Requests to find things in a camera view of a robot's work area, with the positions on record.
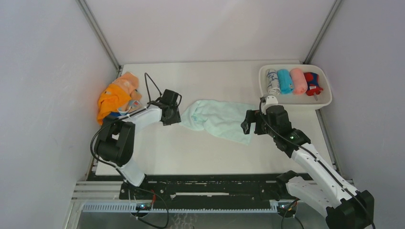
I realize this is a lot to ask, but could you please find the cyan rolled towel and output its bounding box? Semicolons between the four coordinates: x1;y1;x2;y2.
277;69;294;94

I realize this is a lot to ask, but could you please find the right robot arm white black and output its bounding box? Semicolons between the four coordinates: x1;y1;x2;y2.
241;105;376;229

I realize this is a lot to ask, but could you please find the light mint green towel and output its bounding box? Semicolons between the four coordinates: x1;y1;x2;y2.
180;100;255;145

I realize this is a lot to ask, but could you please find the red blue rolled towel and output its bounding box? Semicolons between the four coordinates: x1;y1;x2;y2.
304;72;323;96

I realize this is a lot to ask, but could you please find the orange towel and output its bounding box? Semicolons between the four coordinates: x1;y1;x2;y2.
96;84;131;125

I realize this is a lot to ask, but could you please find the white patterned rolled towel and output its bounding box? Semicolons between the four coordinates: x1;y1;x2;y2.
266;69;281;95

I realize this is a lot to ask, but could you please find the white slotted cable duct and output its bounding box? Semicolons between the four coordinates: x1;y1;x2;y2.
81;202;279;213

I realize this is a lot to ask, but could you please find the peach patterned towel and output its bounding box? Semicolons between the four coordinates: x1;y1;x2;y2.
112;72;142;113

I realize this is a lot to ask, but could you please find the pink rolled towel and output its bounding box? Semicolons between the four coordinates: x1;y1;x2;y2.
290;68;308;95

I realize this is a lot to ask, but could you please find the left corner aluminium post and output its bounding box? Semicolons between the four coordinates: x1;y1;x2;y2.
76;0;121;73

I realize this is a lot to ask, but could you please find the right corner aluminium post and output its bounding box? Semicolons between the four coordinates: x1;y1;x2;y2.
303;0;344;64

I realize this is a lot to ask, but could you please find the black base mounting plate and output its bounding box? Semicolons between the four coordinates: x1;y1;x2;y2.
119;173;294;210

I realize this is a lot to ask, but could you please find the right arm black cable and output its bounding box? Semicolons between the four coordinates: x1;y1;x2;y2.
259;96;377;229

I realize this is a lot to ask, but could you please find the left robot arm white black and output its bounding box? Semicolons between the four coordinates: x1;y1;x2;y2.
90;101;181;199

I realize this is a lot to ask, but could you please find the white plastic basket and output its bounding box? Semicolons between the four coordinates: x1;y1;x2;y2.
259;64;332;110

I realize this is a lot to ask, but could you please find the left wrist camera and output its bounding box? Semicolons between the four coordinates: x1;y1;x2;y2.
160;89;182;106

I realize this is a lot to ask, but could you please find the corner aluminium post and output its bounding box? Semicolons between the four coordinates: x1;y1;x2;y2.
303;0;344;64
76;0;121;73

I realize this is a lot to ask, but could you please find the aluminium frame rail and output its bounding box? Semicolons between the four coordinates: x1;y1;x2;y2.
71;180;360;203

